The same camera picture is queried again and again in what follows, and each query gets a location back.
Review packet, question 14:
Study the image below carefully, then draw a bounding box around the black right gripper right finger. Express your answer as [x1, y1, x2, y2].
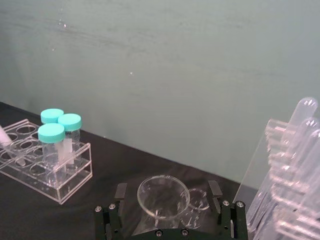
[208, 180, 249, 240]

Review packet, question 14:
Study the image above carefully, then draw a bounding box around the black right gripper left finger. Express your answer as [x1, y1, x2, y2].
[94, 182, 129, 240]

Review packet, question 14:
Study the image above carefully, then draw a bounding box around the small clear round dish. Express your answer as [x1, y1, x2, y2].
[186, 188, 210, 211]

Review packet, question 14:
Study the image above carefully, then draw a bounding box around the clear glass funnel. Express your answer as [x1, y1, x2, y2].
[136, 174, 191, 222]

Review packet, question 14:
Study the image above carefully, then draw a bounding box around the clear acrylic test tube rack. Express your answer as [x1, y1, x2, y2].
[233, 117, 320, 240]

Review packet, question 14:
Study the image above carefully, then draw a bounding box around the clear acrylic vial rack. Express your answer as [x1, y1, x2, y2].
[0, 119, 94, 206]

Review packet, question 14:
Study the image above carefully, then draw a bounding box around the teal capped clear vial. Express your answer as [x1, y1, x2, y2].
[57, 113, 83, 166]
[37, 123, 66, 177]
[40, 107, 65, 125]

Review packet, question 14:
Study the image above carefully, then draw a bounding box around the clear plastic test tube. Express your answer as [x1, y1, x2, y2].
[282, 97, 319, 151]
[287, 116, 320, 176]
[297, 128, 320, 201]

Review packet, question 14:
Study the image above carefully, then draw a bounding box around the white tipped clear tube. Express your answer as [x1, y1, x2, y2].
[0, 124, 27, 168]

